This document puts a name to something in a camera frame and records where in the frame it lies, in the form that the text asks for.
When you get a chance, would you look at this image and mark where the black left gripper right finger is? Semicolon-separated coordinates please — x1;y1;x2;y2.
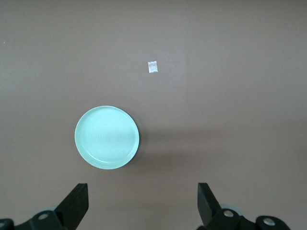
197;182;259;230

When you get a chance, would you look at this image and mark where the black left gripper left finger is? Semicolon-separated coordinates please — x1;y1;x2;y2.
14;183;90;230

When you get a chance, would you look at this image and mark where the pale green round plate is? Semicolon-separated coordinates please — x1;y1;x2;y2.
74;105;140;170

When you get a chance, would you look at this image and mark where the brown table cover sheet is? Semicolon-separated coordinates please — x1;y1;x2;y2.
0;0;307;230

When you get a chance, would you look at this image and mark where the small square tape patch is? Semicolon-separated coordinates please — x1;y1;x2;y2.
147;61;159;74

